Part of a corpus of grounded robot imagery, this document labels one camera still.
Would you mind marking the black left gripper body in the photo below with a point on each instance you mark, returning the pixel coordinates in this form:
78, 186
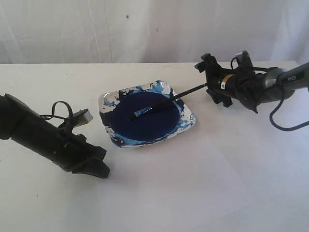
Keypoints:
70, 149

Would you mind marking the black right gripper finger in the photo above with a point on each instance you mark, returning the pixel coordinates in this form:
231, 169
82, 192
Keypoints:
220, 98
208, 64

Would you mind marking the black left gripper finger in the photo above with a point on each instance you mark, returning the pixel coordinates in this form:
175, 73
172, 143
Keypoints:
93, 167
96, 152

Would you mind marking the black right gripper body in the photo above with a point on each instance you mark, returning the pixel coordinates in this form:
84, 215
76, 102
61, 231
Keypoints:
233, 83

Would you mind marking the black paintbrush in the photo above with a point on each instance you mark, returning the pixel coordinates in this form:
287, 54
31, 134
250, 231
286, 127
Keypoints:
159, 104

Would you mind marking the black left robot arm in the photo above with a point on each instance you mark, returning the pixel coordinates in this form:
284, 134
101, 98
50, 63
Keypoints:
30, 129

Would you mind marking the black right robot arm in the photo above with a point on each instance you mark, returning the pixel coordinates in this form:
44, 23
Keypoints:
274, 84

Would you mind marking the white square paint dish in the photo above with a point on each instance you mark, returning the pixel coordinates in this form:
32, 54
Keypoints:
153, 127

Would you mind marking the white paper sheet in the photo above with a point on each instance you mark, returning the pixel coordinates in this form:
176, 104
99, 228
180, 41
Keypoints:
170, 187

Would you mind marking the white backdrop curtain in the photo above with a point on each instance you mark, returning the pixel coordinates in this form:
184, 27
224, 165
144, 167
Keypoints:
124, 31

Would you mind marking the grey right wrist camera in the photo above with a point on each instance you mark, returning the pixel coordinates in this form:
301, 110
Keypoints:
243, 59

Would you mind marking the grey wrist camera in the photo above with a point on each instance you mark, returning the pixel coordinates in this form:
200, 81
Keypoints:
82, 117
243, 59

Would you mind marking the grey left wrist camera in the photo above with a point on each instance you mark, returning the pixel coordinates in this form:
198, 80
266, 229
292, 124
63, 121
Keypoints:
82, 117

